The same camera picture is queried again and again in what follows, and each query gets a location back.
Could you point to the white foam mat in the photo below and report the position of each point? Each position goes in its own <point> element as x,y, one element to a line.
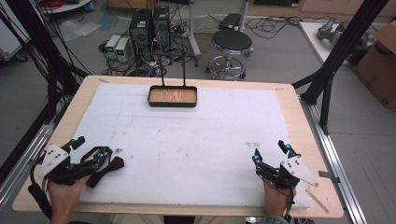
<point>186,146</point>

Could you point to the white power supply box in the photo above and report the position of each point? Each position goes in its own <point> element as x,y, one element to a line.
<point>112,46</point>
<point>123,49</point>

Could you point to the brown cardboard box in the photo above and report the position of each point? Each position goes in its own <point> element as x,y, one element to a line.
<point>378,67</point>

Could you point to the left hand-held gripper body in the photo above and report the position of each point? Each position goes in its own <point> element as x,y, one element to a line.
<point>53,158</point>

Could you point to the thin wooden stick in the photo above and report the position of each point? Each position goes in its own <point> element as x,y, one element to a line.
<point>317,200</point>

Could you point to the person's right hand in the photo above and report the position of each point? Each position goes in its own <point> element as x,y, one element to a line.
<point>275,197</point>

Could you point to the black flat device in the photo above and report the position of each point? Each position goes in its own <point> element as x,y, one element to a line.
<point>229,20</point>

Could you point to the black tray with hanger stand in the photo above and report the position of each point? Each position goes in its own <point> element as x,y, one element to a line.
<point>172,96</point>

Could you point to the aluminium rail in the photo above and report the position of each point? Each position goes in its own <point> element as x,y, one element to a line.
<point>23,161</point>
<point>337,161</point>

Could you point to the black round stool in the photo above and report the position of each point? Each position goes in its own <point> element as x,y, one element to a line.
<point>232,42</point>

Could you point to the person's left hand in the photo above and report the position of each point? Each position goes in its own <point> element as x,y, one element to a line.
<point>66,194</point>

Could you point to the dark brown bow tie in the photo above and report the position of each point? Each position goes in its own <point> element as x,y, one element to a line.
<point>115,163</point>

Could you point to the clear plastic sheet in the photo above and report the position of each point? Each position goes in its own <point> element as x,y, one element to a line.
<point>77,28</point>

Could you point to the round white table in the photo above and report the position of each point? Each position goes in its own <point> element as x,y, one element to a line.
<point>63,6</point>

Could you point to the black metal frame stand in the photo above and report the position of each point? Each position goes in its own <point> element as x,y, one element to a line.
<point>342,53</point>

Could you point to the black computer tower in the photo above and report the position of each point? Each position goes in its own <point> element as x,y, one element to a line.
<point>141,29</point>
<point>162,25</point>

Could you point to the grey desk leg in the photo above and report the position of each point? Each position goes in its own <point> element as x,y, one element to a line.
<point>244,12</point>
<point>193,29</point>

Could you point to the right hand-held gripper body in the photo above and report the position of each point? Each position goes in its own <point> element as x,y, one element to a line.
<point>297,169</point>

